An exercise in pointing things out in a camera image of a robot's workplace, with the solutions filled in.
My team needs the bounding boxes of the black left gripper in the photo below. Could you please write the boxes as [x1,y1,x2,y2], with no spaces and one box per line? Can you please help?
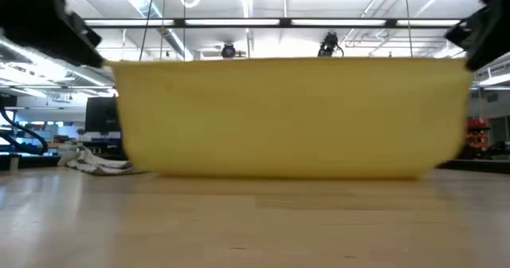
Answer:
[0,0,104,68]

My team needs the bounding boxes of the yellow microfiber towel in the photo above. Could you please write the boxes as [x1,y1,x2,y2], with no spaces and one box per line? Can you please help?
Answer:
[105,56,475,180]

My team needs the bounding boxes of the grey microfiber towel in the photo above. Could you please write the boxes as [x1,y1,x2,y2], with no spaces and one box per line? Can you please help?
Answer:
[58,146,148,176]

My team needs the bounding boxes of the large black monitor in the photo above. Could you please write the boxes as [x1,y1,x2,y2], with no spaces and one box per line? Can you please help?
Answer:
[84,96,120,133]

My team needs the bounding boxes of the shelf with red bins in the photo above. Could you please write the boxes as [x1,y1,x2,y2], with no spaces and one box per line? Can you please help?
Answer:
[457,116,491,160]

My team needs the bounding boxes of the black overhead light beam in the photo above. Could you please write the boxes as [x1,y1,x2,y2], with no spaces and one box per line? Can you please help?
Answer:
[83,18,463,30]

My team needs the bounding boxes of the thick dark cable loop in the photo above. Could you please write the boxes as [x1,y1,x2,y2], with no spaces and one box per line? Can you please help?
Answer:
[0,106,49,156]

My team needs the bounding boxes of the black ceiling-hung camera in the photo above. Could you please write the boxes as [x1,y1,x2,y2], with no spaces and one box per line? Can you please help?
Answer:
[317,31,344,58]

